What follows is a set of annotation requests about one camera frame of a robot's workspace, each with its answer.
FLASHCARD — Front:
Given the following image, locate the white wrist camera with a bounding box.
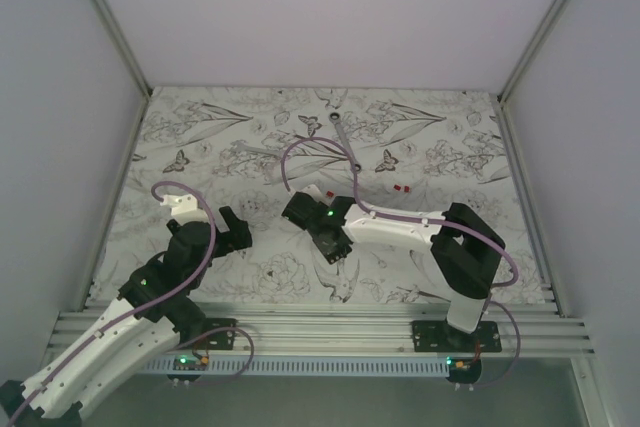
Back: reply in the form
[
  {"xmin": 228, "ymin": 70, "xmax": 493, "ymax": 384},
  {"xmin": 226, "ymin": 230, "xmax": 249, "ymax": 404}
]
[
  {"xmin": 160, "ymin": 195, "xmax": 209, "ymax": 225},
  {"xmin": 300, "ymin": 185, "xmax": 325, "ymax": 202}
]

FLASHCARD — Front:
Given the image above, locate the black mounting plate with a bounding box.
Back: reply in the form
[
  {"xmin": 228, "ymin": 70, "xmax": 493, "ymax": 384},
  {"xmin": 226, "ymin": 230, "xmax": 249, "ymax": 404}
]
[
  {"xmin": 411, "ymin": 320, "xmax": 502, "ymax": 353},
  {"xmin": 176, "ymin": 318, "xmax": 237, "ymax": 352}
]

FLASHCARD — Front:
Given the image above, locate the clear plastic fuse cover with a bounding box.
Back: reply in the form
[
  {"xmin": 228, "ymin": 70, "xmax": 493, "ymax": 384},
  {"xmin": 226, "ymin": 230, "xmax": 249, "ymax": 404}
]
[{"xmin": 261, "ymin": 161, "xmax": 282, "ymax": 185}]

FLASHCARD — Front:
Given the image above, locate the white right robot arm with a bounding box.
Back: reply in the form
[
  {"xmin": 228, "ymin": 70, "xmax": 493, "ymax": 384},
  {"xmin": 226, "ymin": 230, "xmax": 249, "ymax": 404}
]
[{"xmin": 282, "ymin": 191, "xmax": 505, "ymax": 352}]

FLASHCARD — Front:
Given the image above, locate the aluminium frame post right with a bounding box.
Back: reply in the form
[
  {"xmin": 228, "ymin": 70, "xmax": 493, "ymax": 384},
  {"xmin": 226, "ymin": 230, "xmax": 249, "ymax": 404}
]
[{"xmin": 497, "ymin": 0, "xmax": 570, "ymax": 103}]

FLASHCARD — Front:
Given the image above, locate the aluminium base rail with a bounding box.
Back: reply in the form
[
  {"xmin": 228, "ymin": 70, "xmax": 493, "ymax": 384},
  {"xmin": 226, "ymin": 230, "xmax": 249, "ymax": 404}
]
[{"xmin": 47, "ymin": 302, "xmax": 596, "ymax": 358}]

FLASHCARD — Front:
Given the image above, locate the white slotted cable duct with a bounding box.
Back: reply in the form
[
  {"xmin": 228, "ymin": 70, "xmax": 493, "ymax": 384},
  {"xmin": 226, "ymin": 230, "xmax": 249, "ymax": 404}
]
[{"xmin": 140, "ymin": 355, "xmax": 453, "ymax": 378}]

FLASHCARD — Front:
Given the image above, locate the black fuse box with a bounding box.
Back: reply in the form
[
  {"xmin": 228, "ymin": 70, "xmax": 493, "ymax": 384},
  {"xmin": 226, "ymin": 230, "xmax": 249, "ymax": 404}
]
[{"xmin": 313, "ymin": 238, "xmax": 352, "ymax": 264}]

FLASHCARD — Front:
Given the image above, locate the silver ratchet wrench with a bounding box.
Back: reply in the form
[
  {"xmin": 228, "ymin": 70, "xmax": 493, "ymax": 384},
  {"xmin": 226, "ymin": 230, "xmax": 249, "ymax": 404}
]
[{"xmin": 329, "ymin": 111, "xmax": 361, "ymax": 173}]

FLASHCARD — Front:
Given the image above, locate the aluminium frame post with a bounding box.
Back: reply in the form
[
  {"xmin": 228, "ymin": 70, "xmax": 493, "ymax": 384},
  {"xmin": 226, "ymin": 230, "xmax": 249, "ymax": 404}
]
[
  {"xmin": 89, "ymin": 0, "xmax": 153, "ymax": 98},
  {"xmin": 497, "ymin": 0, "xmax": 570, "ymax": 103}
]

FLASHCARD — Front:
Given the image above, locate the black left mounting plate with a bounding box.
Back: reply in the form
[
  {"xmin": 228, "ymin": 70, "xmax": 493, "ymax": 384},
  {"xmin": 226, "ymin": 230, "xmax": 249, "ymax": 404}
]
[{"xmin": 176, "ymin": 318, "xmax": 237, "ymax": 352}]

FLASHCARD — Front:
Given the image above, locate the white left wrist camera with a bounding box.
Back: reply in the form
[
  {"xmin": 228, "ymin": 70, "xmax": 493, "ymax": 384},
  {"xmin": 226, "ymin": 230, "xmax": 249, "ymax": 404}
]
[{"xmin": 160, "ymin": 195, "xmax": 209, "ymax": 225}]

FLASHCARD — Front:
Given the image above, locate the aluminium frame post left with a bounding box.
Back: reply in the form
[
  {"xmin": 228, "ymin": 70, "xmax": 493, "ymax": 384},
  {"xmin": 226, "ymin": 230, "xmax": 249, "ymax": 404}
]
[{"xmin": 89, "ymin": 0, "xmax": 153, "ymax": 98}]

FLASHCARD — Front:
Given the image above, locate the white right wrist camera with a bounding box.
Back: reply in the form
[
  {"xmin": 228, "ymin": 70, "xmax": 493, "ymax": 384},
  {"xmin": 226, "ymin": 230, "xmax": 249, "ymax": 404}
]
[{"xmin": 300, "ymin": 185, "xmax": 325, "ymax": 202}]

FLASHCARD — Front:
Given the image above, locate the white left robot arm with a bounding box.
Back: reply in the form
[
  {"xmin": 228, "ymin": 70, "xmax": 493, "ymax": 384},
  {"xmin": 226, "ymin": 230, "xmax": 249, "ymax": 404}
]
[{"xmin": 1, "ymin": 207, "xmax": 253, "ymax": 426}]

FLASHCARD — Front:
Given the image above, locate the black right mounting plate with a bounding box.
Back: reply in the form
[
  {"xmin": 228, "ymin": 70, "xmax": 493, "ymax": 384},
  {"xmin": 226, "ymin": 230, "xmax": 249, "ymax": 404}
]
[{"xmin": 411, "ymin": 320, "xmax": 502, "ymax": 353}]

